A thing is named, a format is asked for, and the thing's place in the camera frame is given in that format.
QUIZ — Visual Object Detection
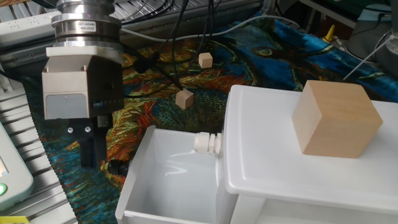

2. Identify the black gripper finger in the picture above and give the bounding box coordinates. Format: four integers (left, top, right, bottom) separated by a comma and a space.
67, 122, 96, 169
93, 115, 113, 163

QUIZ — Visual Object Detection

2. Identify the silver Schunk gripper body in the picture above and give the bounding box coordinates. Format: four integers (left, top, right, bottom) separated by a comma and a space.
42, 55, 125, 121

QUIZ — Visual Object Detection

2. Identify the sunflower painting cloth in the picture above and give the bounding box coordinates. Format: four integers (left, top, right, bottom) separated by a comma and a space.
21, 12, 398, 224

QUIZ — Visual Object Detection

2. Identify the large wooden cube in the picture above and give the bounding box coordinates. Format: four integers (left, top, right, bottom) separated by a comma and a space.
291, 80, 384, 159

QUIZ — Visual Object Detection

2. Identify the small wooden cube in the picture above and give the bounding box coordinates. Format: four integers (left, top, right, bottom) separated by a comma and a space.
175, 88, 195, 110
198, 52, 214, 69

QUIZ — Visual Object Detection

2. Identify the white plastic drawer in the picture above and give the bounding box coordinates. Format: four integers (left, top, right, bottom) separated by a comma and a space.
114, 124, 239, 224

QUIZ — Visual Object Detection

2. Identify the white plastic drawer cabinet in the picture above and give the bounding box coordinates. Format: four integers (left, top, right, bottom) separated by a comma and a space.
216, 84, 398, 224

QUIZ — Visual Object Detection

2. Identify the teach pendant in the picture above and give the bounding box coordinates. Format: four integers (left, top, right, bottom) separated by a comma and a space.
0, 123, 34, 212

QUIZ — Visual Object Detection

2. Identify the yellow plastic object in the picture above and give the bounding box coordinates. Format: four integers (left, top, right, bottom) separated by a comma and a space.
322, 24, 336, 44

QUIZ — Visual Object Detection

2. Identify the white gripper mounting plate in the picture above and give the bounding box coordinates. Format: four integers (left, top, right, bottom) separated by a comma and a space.
45, 45, 124, 59

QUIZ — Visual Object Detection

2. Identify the grey cable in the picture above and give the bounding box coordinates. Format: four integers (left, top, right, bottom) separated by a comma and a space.
120, 14, 301, 43

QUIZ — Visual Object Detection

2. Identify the white cable gland knob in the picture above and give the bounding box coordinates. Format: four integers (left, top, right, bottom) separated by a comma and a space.
193, 131, 223, 156

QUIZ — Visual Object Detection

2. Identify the yellow tape piece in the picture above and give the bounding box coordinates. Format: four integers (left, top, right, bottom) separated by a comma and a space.
0, 215, 30, 224

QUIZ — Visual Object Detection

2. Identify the silver force torque sensor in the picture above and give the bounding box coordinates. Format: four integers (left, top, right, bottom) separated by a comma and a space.
51, 0, 123, 48

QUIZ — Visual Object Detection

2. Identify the white power strip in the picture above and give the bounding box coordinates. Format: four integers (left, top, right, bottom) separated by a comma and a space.
0, 12, 60, 47

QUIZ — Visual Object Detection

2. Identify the black cable bundle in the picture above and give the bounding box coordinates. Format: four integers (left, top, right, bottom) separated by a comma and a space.
123, 0, 218, 96

